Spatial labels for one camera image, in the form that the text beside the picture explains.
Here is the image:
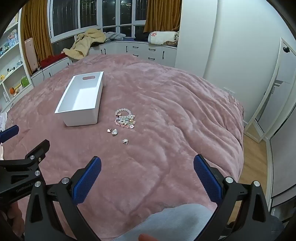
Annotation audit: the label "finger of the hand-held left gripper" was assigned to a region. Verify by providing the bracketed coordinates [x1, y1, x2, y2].
[22, 139, 50, 178]
[0, 125, 19, 143]

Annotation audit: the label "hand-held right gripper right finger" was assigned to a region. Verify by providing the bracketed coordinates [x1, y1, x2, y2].
[193, 154, 273, 241]

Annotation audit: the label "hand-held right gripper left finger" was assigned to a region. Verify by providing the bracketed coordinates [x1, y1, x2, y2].
[24, 156, 102, 241]

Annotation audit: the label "white storage box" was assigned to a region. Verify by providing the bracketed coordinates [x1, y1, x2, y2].
[55, 71, 107, 127]

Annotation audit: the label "pile of pastel bead bracelets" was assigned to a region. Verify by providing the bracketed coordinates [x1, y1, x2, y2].
[114, 116, 137, 130]

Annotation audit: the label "white bead bracelet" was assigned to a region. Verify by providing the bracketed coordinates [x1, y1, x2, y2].
[115, 108, 135, 118]

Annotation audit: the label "person's left hand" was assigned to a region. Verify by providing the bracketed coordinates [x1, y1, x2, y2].
[6, 202, 25, 234]

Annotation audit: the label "white bedding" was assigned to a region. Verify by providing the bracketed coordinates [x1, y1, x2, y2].
[0, 105, 10, 133]

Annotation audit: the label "white bookshelf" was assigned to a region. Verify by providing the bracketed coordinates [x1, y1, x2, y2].
[0, 11, 35, 112]

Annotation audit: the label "pink suitcase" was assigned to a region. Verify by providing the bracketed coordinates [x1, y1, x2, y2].
[24, 38, 41, 71]

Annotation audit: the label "red cloth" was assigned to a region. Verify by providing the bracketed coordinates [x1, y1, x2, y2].
[40, 54, 68, 69]

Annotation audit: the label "pink fleece blanket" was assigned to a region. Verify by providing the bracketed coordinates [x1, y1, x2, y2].
[0, 54, 244, 241]

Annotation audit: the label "white door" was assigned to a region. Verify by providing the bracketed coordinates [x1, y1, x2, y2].
[245, 37, 296, 142]

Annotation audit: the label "mustard curtain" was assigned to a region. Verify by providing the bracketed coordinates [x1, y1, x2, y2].
[20, 0, 55, 63]
[143, 0, 182, 33]

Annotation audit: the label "yellow fleece robe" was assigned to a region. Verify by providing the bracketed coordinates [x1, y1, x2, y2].
[63, 29, 107, 60]

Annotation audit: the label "grey cloth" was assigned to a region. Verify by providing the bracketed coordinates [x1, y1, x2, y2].
[104, 32, 126, 42]

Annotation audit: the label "white window seat cabinets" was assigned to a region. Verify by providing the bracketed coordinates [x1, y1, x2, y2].
[31, 38, 178, 87]

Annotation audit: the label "bay window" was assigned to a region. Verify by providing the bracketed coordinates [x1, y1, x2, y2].
[47, 0, 148, 43]

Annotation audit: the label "floral rolled pillow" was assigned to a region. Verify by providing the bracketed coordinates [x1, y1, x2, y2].
[148, 31, 179, 47]

